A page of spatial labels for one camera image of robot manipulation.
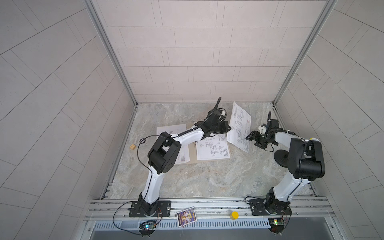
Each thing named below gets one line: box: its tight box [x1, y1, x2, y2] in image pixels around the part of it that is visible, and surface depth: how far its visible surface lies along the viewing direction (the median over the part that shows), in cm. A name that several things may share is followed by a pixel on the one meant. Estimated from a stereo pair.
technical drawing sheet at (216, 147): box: [196, 133, 231, 161], surface depth 93 cm
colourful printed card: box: [176, 206, 198, 228], surface depth 69 cm
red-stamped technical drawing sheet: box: [226, 101, 252, 154], surface depth 93 cm
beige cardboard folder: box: [186, 122, 232, 164], surface depth 89 cm
